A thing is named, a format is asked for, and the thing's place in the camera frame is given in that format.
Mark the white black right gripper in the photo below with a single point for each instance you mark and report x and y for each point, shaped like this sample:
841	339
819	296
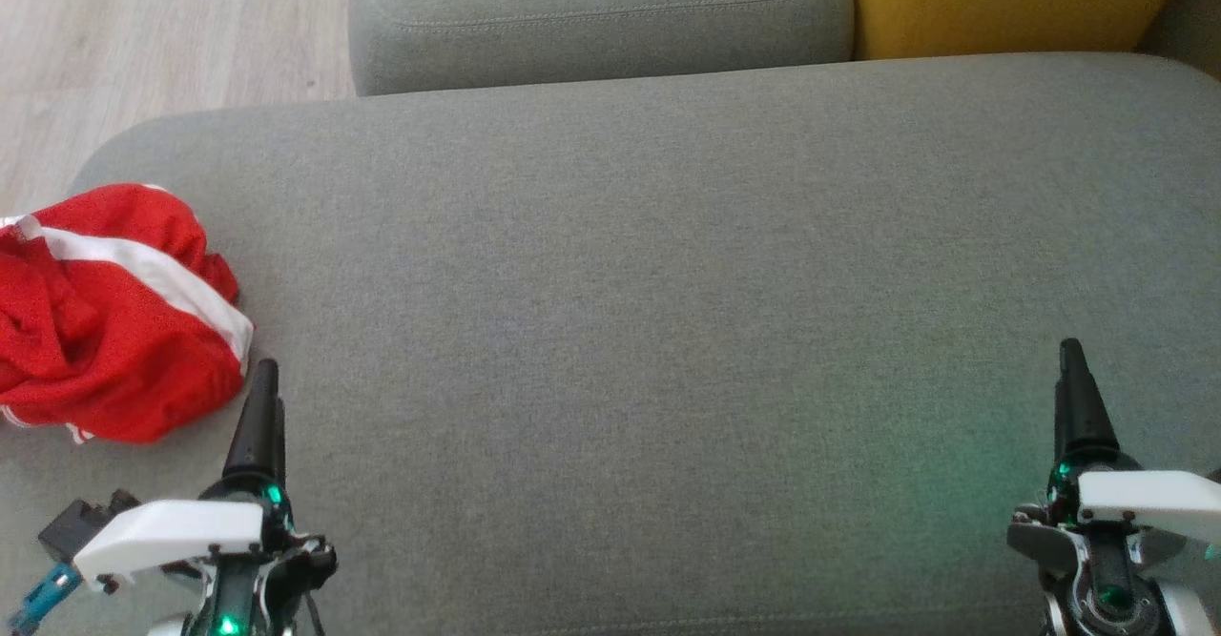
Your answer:
1145	498

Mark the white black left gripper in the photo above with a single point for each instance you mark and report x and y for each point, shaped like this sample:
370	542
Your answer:
172	531

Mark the red shorts with white stripe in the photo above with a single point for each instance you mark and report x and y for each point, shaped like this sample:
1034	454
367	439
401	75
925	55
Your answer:
95	350

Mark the grey sofa backrest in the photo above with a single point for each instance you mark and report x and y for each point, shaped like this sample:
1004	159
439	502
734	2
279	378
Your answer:
1192	7

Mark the grey sofa back cushion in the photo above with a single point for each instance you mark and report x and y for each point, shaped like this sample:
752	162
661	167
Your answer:
591	7

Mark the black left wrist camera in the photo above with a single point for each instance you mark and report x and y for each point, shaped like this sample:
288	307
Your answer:
81	526

